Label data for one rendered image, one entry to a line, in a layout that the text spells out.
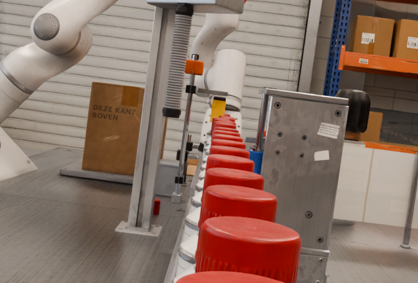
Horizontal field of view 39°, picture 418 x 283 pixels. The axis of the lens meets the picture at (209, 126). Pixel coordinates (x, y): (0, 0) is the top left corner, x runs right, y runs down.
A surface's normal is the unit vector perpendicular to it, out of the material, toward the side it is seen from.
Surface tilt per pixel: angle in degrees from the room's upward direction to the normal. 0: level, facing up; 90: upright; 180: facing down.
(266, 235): 2
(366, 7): 90
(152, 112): 90
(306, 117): 90
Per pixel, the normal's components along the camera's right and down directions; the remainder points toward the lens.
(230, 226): 0.17, -0.99
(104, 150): 0.07, 0.06
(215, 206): -0.69, -0.06
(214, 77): -0.77, -0.28
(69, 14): 0.32, -0.25
